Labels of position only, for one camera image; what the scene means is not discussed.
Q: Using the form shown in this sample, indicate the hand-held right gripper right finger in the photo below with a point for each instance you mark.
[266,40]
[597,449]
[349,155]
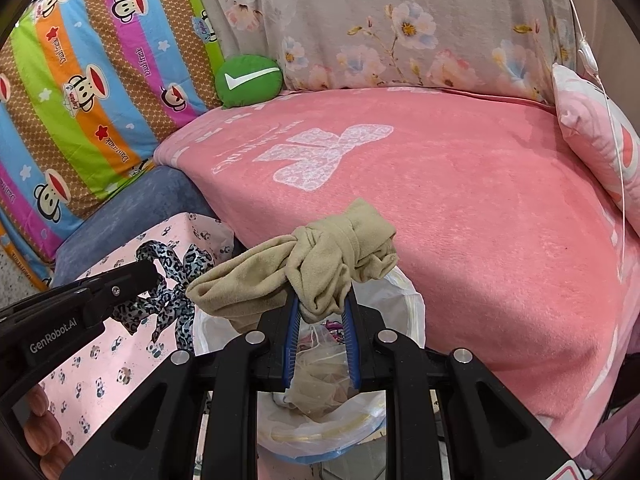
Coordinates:
[354,345]

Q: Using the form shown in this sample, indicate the green round cushion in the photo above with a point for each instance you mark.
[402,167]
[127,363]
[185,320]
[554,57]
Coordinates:
[250,90]

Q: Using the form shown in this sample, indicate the pink pillow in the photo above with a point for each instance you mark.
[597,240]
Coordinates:
[590,120]

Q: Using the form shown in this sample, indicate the blue sofa cushion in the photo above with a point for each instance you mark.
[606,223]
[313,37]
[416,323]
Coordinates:
[150,200]

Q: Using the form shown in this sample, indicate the pink fleece blanket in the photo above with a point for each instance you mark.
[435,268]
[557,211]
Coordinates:
[475,235]

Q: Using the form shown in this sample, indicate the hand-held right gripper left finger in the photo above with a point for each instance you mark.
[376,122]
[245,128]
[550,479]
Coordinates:
[292,340]

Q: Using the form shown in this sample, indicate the pink quilted cloth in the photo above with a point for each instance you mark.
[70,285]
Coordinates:
[600,440]

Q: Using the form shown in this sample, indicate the striped monkey print quilt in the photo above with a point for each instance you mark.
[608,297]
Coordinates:
[90,110]

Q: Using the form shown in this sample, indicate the bin with white plastic bag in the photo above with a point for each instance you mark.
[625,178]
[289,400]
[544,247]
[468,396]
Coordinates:
[400,300]

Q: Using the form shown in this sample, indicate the person's left hand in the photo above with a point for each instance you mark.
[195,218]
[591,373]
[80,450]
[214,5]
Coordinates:
[42,425]

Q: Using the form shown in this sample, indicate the beige knotted cloth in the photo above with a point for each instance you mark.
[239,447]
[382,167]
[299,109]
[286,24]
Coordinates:
[320,255]

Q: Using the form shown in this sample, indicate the grey floral blanket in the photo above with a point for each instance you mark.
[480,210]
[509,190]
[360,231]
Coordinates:
[400,10]

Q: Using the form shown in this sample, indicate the orange monkey print pillow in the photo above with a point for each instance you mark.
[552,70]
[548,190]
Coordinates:
[20,260]

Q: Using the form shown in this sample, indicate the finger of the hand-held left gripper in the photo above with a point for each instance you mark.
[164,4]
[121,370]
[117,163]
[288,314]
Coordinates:
[125,287]

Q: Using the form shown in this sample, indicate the pink panda print cloth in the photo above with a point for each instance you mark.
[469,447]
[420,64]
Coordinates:
[100,375]

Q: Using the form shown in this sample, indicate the leopard print scrunchie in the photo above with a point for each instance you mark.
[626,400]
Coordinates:
[197,260]

